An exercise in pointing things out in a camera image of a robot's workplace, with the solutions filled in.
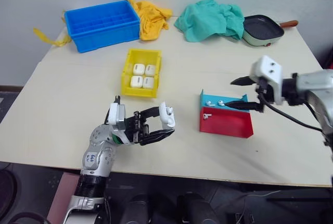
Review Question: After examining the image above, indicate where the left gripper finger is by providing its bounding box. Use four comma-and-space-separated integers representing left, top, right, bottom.
140, 106, 162, 124
139, 128, 175, 147

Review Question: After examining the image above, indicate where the closed white earbud case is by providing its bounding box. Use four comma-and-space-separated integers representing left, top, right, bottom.
130, 75, 144, 89
144, 64, 157, 77
133, 63, 146, 76
142, 76, 156, 90

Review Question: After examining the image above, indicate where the small yellow plastic bin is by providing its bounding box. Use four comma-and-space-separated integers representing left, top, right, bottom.
120, 48, 163, 98

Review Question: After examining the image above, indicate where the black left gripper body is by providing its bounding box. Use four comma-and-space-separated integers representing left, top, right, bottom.
125, 109, 151, 146

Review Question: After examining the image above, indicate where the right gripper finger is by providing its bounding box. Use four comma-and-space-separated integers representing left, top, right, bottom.
224, 101, 261, 111
229, 76, 258, 87

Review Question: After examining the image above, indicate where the square grill pan brown handle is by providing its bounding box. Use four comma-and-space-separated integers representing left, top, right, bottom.
241, 15, 299, 48

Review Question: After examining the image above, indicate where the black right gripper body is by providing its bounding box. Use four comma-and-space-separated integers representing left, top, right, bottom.
254, 77, 276, 113

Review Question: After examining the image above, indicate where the white earbud case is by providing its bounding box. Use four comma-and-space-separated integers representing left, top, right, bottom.
133, 63, 146, 76
130, 75, 144, 89
142, 76, 156, 90
144, 64, 157, 77
158, 101, 176, 129

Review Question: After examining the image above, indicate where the yellow cloth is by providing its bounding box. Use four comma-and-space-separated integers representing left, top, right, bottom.
33, 0, 173, 48

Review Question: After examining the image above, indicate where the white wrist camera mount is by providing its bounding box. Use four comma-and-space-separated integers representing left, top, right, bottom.
250, 55, 284, 105
107, 101, 129, 126

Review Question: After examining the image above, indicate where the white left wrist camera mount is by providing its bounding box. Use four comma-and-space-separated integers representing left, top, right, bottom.
107, 101, 129, 126

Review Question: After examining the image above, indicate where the red open tray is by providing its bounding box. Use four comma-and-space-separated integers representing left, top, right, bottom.
199, 106, 254, 140

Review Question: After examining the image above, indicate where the teal green cloth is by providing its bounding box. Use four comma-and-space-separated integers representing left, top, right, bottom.
173, 0, 246, 43

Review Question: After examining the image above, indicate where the large blue plastic crate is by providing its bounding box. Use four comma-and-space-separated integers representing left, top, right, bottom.
64, 0, 142, 54

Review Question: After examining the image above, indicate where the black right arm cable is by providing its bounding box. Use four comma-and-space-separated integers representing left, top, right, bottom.
260, 94, 325, 133

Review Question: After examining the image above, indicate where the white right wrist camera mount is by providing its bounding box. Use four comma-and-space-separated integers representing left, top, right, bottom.
250, 55, 284, 105

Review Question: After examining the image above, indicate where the blue open tray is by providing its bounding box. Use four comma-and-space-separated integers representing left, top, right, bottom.
199, 88, 249, 113

